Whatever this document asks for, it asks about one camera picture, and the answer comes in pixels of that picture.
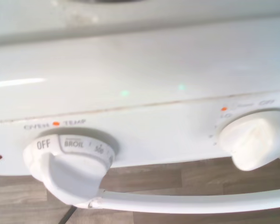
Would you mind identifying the white burner knob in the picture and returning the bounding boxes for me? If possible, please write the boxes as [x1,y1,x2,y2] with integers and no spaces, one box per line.
[218,111,280,172]

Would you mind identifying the white electric stove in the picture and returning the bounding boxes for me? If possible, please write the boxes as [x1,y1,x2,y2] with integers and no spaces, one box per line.
[0,0,280,177]

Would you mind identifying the white oven temperature knob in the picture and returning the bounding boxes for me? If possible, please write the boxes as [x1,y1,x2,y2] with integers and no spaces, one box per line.
[22,127,120,206]

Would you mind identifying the white oven door handle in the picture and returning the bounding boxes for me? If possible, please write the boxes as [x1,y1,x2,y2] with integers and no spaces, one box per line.
[72,188,280,214]

